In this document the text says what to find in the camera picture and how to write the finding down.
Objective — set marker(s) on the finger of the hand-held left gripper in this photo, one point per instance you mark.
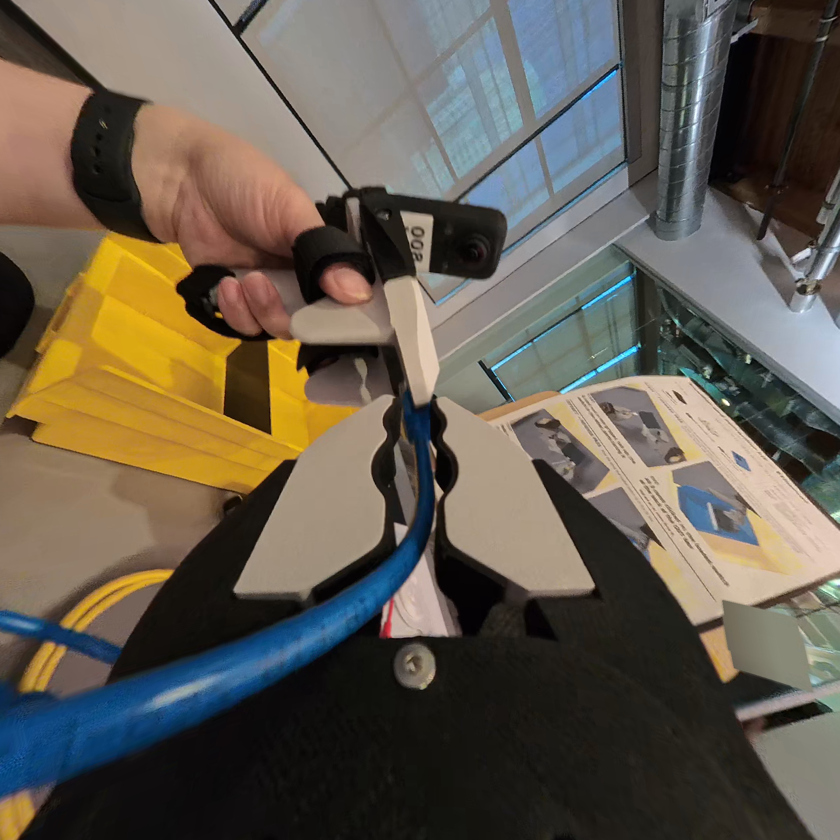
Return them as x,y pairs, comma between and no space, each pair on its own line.
413,341

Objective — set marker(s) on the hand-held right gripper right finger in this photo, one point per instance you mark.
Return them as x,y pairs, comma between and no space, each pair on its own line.
505,525

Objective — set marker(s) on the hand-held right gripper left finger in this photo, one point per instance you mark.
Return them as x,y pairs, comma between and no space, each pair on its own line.
328,512

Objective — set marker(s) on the yellow plastic bin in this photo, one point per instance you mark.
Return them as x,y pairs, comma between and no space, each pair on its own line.
131,367

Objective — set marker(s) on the person's left forearm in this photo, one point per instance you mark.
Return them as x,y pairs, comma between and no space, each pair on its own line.
39,144

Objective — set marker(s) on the person's left hand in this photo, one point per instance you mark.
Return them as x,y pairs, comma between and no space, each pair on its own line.
216,197

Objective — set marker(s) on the wooden poster board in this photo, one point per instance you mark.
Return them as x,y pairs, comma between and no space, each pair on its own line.
525,401

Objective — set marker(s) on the glass window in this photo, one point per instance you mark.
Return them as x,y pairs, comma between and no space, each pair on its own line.
394,79

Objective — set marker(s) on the printed instruction poster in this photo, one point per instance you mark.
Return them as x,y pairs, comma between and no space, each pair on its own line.
689,472

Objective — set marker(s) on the black wrist band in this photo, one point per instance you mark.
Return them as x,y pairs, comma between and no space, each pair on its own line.
105,164

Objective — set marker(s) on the chrome metal pole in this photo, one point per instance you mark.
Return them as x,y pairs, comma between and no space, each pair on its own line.
817,262

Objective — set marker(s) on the black round object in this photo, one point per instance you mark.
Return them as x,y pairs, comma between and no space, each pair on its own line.
13,302

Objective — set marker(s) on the silver metal duct pipe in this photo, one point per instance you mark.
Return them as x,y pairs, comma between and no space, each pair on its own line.
689,131

